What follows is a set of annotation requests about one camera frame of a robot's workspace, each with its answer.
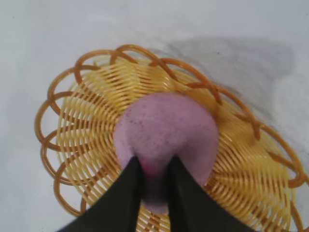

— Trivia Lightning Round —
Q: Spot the yellow woven plastic basket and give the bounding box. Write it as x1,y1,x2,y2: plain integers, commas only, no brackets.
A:
34,43,304,232

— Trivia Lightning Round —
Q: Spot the pink foam peach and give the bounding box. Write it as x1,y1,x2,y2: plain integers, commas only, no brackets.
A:
114,92,220,215

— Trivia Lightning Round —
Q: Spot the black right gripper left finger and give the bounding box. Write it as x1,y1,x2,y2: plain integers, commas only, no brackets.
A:
56,156,143,232

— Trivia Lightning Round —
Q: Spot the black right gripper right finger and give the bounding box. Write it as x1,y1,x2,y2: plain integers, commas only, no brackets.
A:
167,156,254,232

